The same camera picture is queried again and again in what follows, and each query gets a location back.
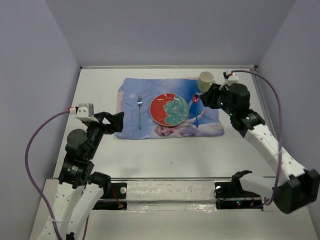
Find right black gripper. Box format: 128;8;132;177
198;83;236;116

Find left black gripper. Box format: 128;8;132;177
85;110;125;158

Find iridescent spoon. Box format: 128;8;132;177
192;94;199;128

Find pale yellow cup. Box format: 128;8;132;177
197;71;214;93

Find blue princess placemat cloth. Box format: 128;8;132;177
116;78;225;140

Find iridescent fork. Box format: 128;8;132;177
137;96;143;130

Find red and teal plate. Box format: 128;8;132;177
149;93;189;127

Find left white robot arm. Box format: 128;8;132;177
38;107;125;240

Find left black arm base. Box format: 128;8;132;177
93;182;128;211

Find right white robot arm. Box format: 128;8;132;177
199;83;320;214

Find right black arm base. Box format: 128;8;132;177
213;170;263;210

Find white foam strip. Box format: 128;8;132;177
126;180;215;202

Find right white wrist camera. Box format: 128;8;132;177
223;70;239;86

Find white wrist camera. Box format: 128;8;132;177
68;103;97;122
223;70;239;86

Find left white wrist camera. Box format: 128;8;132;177
68;103;97;122

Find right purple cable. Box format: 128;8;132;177
233;70;285;207

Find purple cable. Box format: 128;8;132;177
24;111;90;240
233;70;285;207

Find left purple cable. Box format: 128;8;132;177
24;111;90;240

